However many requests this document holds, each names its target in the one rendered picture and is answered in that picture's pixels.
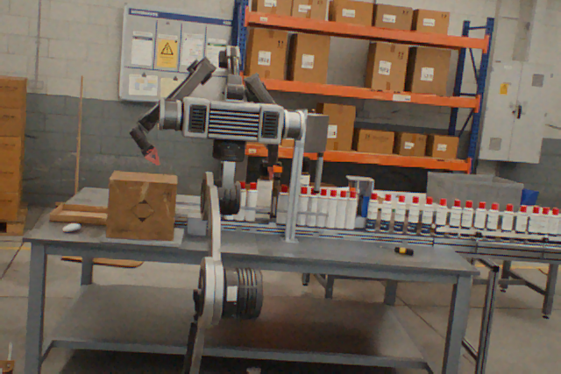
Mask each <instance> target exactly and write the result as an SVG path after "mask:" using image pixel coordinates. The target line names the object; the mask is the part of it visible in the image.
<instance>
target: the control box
mask: <svg viewBox="0 0 561 374"><path fill-rule="evenodd" d="M329 120H330V116H329V115H323V114H310V113H309V114H307V119H306V131H305V140H304V146H303V148H304V149H303V152H304V153H309V154H310V153H319V152H326V145H327V137H328V129H329Z"/></svg>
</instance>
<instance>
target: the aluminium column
mask: <svg viewBox="0 0 561 374"><path fill-rule="evenodd" d="M298 111H301V112H303V114H304V117H305V118H307V114H308V110H307V109H298ZM305 131H306V124H305V128H304V133H303V137H302V140H301V141H298V140H294V141H295V142H302V143H304V140H305ZM303 149H304V148H303V147H294V149H293V158H292V167H291V176H290V185H289V194H288V211H287V220H286V229H285V240H286V241H294V236H295V219H297V210H298V201H299V193H300V184H301V175H302V158H303Z"/></svg>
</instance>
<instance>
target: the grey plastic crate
mask: <svg viewBox="0 0 561 374"><path fill-rule="evenodd" d="M428 176H429V178H428V185H427V191H426V199H427V197H432V198H433V200H432V203H435V204H437V205H440V201H441V198H445V199H447V202H446V207H447V208H448V209H450V210H451V208H452V207H453V205H454V200H455V199H458V200H461V205H460V207H461V208H462V210H464V208H465V204H466V202H467V201H472V210H473V211H477V209H478V208H479V203H480V202H485V203H486V207H485V210H486V211H489V210H490V209H491V205H492V203H497V204H499V207H498V211H499V212H504V211H506V207H507V204H510V205H514V208H513V212H514V213H517V212H518V211H519V208H520V203H521V196H522V189H523V184H520V183H517V182H513V181H510V180H504V179H502V178H498V177H494V176H493V175H481V174H466V173H437V172H428Z"/></svg>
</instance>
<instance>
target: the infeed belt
mask: <svg viewBox="0 0 561 374"><path fill-rule="evenodd" d="M187 216H188V215H181V214H175V217H176V218H187ZM221 221H223V222H239V221H235V220H233V221H227V220H224V217H221ZM242 222H246V223H257V224H268V223H269V221H261V220H255V222H247V221H246V220H245V219H244V220H243V221H242ZM295 227H304V228H316V229H327V230H338V231H350V232H362V233H373V234H385V235H397V236H412V235H408V234H407V232H402V234H395V233H394V232H393V231H388V233H381V232H380V231H379V230H375V232H368V231H366V230H365V228H354V230H347V229H337V228H333V229H331V228H326V227H324V228H319V227H316V226H315V227H309V226H306V225H305V226H299V225H295ZM415 236H419V237H431V238H433V237H432V236H431V235H430V236H422V235H421V233H416V235H415Z"/></svg>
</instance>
